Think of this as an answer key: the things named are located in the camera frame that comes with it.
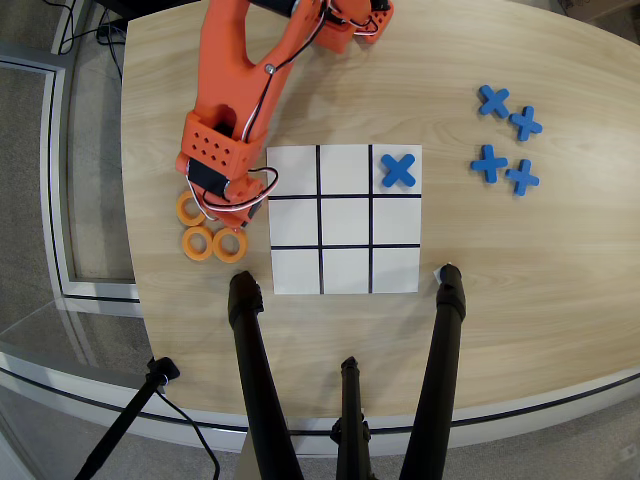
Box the blue foam cross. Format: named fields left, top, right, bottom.
left=379, top=152, right=418, bottom=191
left=508, top=105, right=544, bottom=142
left=469, top=143, right=510, bottom=184
left=504, top=158, right=541, bottom=197
left=478, top=84, right=512, bottom=119

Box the white grid paper board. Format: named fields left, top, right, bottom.
left=265, top=144, right=424, bottom=296

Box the slim black stand leg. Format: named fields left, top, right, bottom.
left=73, top=356, right=182, bottom=480

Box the orange foam ring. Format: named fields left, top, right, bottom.
left=181, top=225, right=217, bottom=263
left=212, top=227, right=249, bottom=265
left=175, top=191, right=207, bottom=227

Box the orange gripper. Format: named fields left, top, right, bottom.
left=198, top=173, right=267, bottom=234

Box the grey metal glass frame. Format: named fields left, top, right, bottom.
left=0, top=43, right=144, bottom=317

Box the black cable bundle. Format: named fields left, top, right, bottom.
left=49, top=0, right=126, bottom=76

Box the black floor cable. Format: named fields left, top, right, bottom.
left=153, top=388, right=222, bottom=480

